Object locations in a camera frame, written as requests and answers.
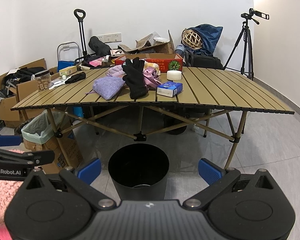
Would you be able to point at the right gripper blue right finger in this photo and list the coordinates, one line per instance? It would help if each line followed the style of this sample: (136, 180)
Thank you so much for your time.
(210, 172)

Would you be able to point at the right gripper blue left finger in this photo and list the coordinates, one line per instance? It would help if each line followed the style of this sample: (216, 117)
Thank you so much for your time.
(90, 171)

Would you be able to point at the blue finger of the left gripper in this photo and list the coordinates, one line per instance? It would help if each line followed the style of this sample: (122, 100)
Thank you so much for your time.
(10, 140)

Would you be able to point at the purple knit pouch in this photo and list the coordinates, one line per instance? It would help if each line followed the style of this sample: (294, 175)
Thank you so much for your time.
(107, 87)

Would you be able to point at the blue tissue pack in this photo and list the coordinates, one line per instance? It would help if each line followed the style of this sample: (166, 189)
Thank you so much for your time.
(170, 89)

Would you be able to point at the pink satin cloth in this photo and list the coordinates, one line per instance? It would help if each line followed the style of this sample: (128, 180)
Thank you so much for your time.
(151, 78)

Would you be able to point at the black knit glove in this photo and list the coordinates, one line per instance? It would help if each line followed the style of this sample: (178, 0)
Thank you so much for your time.
(134, 78)

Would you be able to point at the lavender fluffy headband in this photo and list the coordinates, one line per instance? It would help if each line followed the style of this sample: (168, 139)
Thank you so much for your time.
(115, 71)

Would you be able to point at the lined cardboard trash box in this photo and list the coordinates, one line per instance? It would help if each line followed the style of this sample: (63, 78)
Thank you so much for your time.
(38, 135)

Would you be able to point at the black trash bin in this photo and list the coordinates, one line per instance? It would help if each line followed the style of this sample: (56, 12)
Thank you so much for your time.
(139, 172)

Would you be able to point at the cardboard box with clothes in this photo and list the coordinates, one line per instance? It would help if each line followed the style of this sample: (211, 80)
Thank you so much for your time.
(15, 94)

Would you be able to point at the clear snack jar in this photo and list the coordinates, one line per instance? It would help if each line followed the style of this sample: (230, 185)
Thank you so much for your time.
(43, 80)

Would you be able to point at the white paper packet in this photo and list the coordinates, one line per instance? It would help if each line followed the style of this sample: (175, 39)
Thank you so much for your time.
(58, 82)

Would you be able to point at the small yellow box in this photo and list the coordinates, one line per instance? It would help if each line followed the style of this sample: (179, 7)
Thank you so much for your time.
(68, 71)

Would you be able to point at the black sock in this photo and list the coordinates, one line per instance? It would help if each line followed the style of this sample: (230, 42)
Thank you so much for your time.
(75, 78)

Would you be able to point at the white foam cylinder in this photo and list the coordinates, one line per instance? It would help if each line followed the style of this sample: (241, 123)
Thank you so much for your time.
(174, 75)

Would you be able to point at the black suitcase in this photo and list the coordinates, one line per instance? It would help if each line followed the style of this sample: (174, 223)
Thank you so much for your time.
(201, 61)

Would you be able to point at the red fruit cardboard box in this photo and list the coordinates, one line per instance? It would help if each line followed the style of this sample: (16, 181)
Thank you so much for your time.
(165, 61)

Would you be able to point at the yellow blue plush toy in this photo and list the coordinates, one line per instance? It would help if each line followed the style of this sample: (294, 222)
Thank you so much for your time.
(153, 65)

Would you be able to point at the black bag on floor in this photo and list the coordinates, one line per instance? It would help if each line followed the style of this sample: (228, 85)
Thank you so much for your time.
(98, 47)

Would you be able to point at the blue water bottle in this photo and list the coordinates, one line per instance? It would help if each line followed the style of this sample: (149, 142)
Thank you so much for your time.
(180, 50)

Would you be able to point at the open brown cardboard box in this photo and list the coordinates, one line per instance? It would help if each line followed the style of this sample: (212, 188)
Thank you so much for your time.
(152, 43)

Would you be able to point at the woven rattan ball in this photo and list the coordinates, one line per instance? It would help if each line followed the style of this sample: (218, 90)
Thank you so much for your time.
(191, 39)

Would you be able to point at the blue velvet bag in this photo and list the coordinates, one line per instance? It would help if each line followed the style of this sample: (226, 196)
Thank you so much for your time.
(210, 36)

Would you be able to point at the black camera tripod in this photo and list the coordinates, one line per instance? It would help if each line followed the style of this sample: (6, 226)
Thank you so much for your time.
(247, 65)

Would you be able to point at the black trolley handle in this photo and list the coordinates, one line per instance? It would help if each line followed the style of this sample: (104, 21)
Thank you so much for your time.
(80, 15)

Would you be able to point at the white wall outlet strip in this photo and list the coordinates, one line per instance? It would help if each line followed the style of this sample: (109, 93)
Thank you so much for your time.
(110, 38)

